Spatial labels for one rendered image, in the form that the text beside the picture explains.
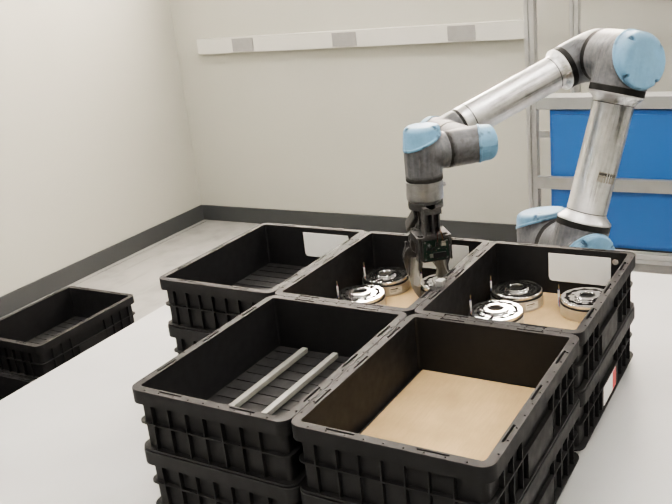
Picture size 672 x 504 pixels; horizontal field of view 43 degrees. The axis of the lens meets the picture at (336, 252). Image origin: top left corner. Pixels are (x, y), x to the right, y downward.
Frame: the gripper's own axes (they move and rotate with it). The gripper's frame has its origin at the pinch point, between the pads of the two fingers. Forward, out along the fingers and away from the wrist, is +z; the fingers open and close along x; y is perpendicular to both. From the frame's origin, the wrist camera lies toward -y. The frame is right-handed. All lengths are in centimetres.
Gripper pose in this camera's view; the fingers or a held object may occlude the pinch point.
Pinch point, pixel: (428, 288)
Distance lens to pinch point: 181.0
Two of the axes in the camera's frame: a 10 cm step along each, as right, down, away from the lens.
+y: 1.7, 3.0, -9.4
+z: 1.0, 9.4, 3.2
